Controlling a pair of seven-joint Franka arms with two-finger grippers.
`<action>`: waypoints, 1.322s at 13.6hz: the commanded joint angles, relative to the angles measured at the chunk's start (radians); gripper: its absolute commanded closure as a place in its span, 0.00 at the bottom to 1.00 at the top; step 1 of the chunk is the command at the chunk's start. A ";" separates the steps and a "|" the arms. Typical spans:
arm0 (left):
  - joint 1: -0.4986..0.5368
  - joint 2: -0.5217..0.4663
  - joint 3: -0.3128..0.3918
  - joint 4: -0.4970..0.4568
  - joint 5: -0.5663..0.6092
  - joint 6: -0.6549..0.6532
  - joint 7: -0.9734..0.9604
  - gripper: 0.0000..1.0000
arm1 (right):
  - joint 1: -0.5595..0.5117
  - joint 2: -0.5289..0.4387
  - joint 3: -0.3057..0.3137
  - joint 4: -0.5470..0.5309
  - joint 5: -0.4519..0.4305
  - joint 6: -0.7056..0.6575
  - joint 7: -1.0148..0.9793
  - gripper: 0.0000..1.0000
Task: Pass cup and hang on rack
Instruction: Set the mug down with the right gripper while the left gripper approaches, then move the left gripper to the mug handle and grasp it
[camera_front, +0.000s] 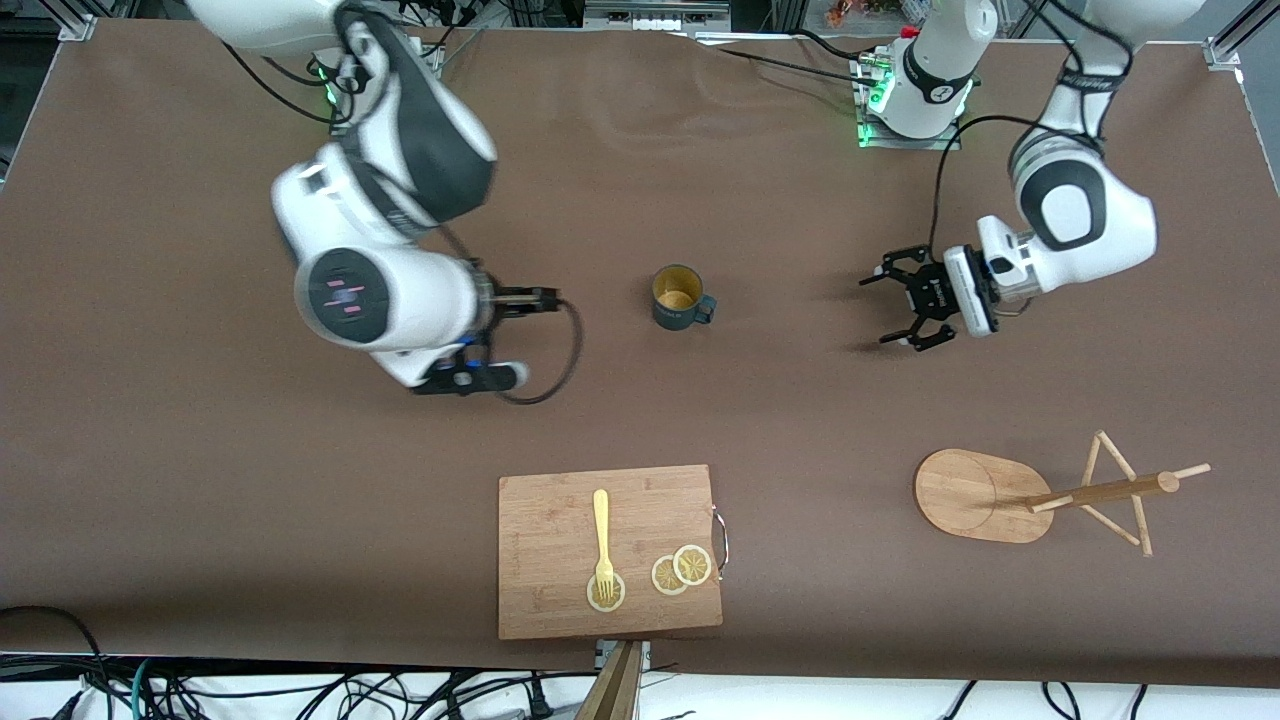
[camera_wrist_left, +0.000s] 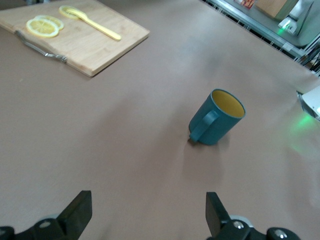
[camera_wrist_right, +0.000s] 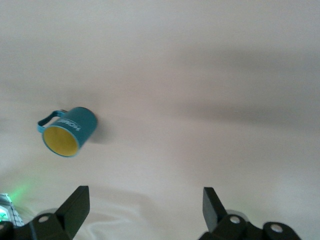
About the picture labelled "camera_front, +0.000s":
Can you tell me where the teal floor cable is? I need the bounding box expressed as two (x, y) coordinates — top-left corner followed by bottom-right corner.
(128, 655), (161, 720)

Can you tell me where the yellow plastic fork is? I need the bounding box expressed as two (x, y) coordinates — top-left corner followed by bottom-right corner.
(592, 488), (618, 606)

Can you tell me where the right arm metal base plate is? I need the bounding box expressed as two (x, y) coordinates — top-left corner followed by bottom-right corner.
(326, 45), (443, 136)

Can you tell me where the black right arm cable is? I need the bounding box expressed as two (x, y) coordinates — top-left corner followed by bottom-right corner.
(220, 40), (585, 406)

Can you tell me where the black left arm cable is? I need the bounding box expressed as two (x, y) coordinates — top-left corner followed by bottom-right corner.
(930, 0), (1136, 263)

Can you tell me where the grey box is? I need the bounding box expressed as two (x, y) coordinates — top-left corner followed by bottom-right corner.
(583, 0), (733, 31)

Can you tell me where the wooden mug rack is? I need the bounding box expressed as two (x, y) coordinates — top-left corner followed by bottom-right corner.
(913, 430), (1212, 558)

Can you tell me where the teal cup yellow inside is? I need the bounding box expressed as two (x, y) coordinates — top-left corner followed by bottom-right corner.
(651, 264), (718, 332)

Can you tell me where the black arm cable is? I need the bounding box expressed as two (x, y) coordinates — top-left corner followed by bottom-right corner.
(930, 0), (1136, 263)
(220, 40), (585, 406)

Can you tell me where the black table cable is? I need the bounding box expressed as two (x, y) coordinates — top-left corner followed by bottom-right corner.
(712, 45), (883, 87)
(795, 28), (876, 59)

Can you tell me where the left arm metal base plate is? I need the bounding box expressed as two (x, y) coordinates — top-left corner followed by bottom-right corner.
(852, 55), (963, 151)

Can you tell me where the brown wooden beam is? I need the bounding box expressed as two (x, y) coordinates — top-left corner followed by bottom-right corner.
(574, 640), (644, 720)

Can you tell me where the metal beam bracket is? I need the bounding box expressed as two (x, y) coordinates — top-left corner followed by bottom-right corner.
(595, 640), (652, 673)

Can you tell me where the wooden cutting board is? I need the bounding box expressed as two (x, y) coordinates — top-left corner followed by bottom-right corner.
(497, 464), (724, 641)

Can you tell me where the aluminium frame post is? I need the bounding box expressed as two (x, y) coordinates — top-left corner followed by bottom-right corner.
(40, 0), (98, 41)
(1203, 0), (1280, 73)

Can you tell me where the brown table cover sheet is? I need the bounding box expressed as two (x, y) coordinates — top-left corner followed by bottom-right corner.
(0, 18), (1280, 691)

